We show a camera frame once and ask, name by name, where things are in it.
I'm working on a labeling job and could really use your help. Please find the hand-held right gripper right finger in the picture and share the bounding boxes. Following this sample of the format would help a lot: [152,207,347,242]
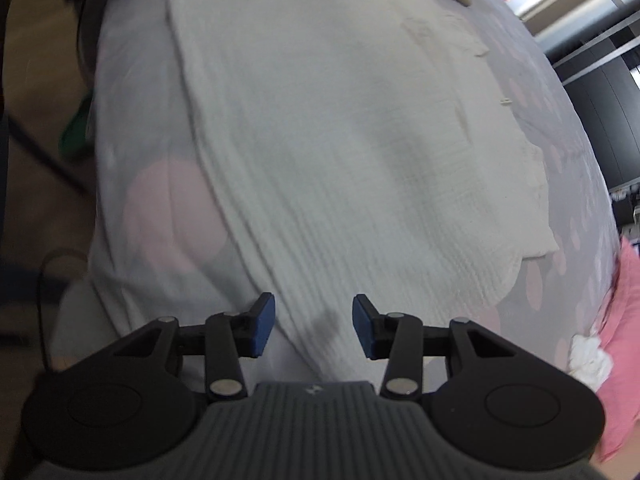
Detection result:
[352,294,522,402]

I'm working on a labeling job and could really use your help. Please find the black wardrobe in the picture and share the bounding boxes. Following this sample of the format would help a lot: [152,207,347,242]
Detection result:
[550,22,640,193]

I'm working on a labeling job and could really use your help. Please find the white garment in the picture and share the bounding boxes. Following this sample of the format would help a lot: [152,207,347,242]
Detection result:
[167,0,561,386]

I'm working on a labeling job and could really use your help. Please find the crumpled white cloth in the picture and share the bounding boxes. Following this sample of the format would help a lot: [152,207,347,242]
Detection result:
[567,334,615,391]

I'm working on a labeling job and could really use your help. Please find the green object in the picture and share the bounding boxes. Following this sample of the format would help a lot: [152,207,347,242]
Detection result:
[58,89,97,157]

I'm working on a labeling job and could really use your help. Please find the pink pillow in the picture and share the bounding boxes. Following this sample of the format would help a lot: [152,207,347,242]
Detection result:
[592,237,640,463]

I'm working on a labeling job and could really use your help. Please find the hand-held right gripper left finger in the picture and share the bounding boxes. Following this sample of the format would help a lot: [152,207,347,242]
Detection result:
[113,292,277,403]

